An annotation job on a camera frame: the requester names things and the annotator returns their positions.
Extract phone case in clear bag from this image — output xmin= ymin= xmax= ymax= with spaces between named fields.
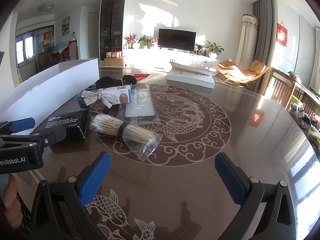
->
xmin=124 ymin=84 xmax=161 ymax=125

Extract white interior door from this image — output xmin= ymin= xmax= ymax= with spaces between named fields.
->
xmin=88 ymin=12 xmax=100 ymax=60

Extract wooden slatted chair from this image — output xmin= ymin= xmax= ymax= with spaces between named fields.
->
xmin=270 ymin=68 xmax=299 ymax=109

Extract red flowers in vase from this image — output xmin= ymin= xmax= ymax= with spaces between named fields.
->
xmin=124 ymin=33 xmax=139 ymax=49

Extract blue mesh food cover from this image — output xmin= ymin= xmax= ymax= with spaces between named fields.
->
xmin=52 ymin=42 xmax=68 ymax=54

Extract white flat box with lid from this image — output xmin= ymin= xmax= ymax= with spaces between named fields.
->
xmin=166 ymin=60 xmax=218 ymax=89

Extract white sheer curtain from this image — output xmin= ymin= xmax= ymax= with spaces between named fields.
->
xmin=309 ymin=26 xmax=320 ymax=95

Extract covered standing air conditioner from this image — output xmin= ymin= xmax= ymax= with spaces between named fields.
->
xmin=235 ymin=14 xmax=258 ymax=68

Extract rhinestone bow hair clip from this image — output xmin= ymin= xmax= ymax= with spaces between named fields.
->
xmin=82 ymin=89 xmax=117 ymax=109

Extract brown cardboard box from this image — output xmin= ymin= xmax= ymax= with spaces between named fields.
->
xmin=104 ymin=57 xmax=127 ymax=67

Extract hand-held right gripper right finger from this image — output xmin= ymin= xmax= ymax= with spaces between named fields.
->
xmin=214 ymin=152 xmax=297 ymax=240

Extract black knit cloth bundle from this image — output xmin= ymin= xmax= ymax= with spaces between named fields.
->
xmin=87 ymin=74 xmax=137 ymax=91

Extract grey curtain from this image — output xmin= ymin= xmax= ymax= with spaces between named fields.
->
xmin=251 ymin=0 xmax=274 ymax=93

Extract orange lounge chair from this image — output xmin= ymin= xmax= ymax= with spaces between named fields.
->
xmin=216 ymin=59 xmax=269 ymax=88

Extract framed wall painting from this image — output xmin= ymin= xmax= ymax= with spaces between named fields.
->
xmin=61 ymin=16 xmax=70 ymax=36

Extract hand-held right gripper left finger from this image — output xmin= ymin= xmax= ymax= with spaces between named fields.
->
xmin=29 ymin=151 xmax=112 ymax=240

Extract large potted green plant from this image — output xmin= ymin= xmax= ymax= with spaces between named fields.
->
xmin=204 ymin=41 xmax=225 ymax=59

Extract black flat television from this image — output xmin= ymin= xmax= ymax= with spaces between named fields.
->
xmin=158 ymin=28 xmax=197 ymax=52

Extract cotton swab bundle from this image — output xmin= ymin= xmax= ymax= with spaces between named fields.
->
xmin=89 ymin=114 xmax=163 ymax=162

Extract dark glass display cabinet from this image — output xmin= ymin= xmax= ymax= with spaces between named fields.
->
xmin=99 ymin=0 xmax=127 ymax=61

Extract blue and white slim box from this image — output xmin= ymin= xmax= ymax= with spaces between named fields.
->
xmin=77 ymin=85 xmax=132 ymax=105

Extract white television cabinet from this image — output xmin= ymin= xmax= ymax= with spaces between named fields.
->
xmin=122 ymin=49 xmax=220 ymax=72

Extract black printed box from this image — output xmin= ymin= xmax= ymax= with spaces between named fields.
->
xmin=32 ymin=109 xmax=88 ymax=146

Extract red door poster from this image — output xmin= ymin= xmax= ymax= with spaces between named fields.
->
xmin=43 ymin=32 xmax=54 ymax=47

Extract red wall hanging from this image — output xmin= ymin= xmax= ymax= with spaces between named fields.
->
xmin=276 ymin=23 xmax=288 ymax=47

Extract large white cardboard box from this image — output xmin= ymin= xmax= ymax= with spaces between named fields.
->
xmin=0 ymin=57 xmax=100 ymax=133

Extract person's left hand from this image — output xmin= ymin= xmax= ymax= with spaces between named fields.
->
xmin=2 ymin=174 xmax=24 ymax=230

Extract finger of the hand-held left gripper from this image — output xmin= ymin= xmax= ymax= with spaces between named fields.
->
xmin=0 ymin=133 xmax=57 ymax=152
xmin=0 ymin=117 xmax=36 ymax=136

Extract bushy green potted plant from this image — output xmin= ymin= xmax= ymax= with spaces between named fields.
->
xmin=138 ymin=34 xmax=153 ymax=49

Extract cluttered side shelf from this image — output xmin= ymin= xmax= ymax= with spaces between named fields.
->
xmin=287 ymin=71 xmax=320 ymax=137

